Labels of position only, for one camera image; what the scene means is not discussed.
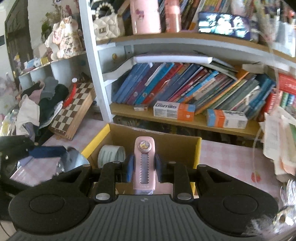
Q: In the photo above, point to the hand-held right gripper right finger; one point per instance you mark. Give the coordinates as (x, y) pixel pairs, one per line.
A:
(158, 168)

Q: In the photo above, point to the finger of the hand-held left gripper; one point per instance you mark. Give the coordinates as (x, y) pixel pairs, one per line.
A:
(48, 151)
(24, 161)

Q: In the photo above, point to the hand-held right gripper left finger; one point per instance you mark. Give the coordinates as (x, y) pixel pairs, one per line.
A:
(130, 168)

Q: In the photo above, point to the white printed tape roll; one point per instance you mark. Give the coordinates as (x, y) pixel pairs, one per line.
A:
(111, 155)

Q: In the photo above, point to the yellow cardboard box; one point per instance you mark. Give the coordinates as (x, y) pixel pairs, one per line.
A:
(189, 150)

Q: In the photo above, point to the wooden chess board box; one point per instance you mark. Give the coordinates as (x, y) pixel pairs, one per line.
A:
(74, 109)

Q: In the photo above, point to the pile of clothes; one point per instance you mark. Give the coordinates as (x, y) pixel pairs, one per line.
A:
(44, 102)

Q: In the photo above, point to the orange white toothpaste box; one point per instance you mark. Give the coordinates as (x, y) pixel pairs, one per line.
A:
(227, 119)
(173, 111)

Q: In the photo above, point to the small flat white red box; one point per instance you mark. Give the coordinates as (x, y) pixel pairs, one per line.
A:
(141, 108)

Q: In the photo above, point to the red toy with white cap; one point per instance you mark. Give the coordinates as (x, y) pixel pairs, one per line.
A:
(70, 95)

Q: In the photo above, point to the pink checked printed tablecloth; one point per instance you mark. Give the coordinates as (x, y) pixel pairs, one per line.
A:
(219, 157)

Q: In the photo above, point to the low white side shelf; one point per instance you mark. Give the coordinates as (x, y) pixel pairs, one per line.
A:
(57, 68)

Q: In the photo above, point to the row of leaning books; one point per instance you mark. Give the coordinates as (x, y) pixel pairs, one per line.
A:
(175, 85)

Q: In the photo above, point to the white wooden bookshelf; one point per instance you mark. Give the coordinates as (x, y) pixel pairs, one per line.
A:
(92, 69)

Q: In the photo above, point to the white desk lamp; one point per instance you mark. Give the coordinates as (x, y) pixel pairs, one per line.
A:
(166, 59)

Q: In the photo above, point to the white pink plush toy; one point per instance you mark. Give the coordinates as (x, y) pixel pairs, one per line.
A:
(66, 39)

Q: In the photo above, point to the stack of papers and books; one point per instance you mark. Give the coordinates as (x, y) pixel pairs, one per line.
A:
(277, 139)

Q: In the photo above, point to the white quilted handbag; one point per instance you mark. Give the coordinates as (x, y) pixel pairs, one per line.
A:
(106, 25)

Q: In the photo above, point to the pale pink bottle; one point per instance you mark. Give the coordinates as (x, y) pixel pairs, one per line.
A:
(144, 17)

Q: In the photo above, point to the salmon pink bottle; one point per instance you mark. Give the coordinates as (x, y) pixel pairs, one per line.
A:
(173, 16)

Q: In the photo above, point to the red thick dictionary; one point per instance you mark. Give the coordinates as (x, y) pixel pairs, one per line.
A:
(288, 83)

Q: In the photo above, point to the phone with lit screen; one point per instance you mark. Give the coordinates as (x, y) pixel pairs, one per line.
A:
(224, 24)

